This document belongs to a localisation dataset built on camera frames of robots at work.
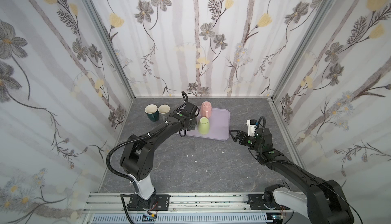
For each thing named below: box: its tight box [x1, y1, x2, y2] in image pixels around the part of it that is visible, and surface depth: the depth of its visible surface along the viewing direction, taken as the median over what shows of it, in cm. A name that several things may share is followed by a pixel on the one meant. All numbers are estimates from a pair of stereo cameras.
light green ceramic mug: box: [198, 116, 210, 135], surface depth 97 cm
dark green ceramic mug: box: [144, 103, 160, 123], surface depth 103 cm
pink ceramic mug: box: [200, 100, 213, 119], surface depth 103 cm
